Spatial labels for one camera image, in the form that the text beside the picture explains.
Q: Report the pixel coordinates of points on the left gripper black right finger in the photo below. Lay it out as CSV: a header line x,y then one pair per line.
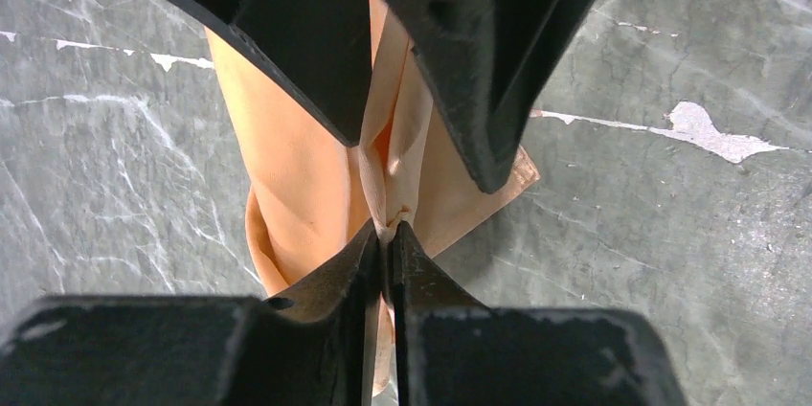
x,y
451,349

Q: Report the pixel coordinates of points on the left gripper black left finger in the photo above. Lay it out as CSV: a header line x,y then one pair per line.
x,y
312,344

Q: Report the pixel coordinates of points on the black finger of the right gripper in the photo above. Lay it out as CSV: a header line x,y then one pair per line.
x,y
317,51
485,62

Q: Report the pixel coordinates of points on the peach satin napkin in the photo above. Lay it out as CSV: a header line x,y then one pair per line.
x,y
309,194

